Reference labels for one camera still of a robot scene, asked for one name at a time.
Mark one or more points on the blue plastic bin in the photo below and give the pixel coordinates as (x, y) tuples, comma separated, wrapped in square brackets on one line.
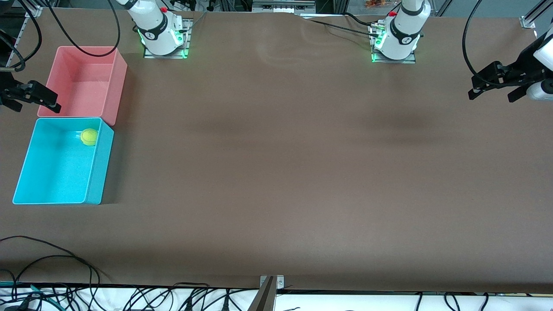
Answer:
[(56, 172)]

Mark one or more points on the dark metal pole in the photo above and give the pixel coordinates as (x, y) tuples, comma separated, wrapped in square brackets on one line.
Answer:
[(263, 300)]

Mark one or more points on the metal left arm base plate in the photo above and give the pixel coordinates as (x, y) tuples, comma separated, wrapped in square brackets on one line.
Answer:
[(395, 61)]

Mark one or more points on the aluminium frame profile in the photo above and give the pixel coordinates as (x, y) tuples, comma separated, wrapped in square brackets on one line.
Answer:
[(528, 21), (34, 12)]

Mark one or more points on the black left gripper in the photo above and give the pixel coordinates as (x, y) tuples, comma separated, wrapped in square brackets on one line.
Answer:
[(524, 65)]

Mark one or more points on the pink plastic bin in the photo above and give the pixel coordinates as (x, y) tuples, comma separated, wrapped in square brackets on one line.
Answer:
[(82, 82)]

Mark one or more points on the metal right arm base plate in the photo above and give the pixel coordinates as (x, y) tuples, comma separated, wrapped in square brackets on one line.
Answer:
[(166, 56)]

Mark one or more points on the metal table edge bracket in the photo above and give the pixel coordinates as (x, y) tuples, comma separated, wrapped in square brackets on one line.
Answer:
[(280, 283)]

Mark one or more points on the white power strip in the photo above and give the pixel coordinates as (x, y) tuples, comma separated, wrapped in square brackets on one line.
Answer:
[(283, 6)]

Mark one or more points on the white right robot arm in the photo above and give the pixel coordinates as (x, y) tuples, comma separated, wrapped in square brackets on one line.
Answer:
[(157, 30)]

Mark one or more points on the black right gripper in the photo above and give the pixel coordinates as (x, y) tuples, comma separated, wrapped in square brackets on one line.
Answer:
[(5, 94)]

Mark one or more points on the orange packet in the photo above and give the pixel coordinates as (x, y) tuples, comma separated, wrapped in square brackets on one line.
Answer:
[(376, 3)]

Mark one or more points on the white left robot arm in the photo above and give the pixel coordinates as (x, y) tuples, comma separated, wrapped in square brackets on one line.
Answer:
[(402, 30)]

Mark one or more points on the yellow tennis ball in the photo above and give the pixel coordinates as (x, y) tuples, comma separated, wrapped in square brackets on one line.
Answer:
[(88, 137)]

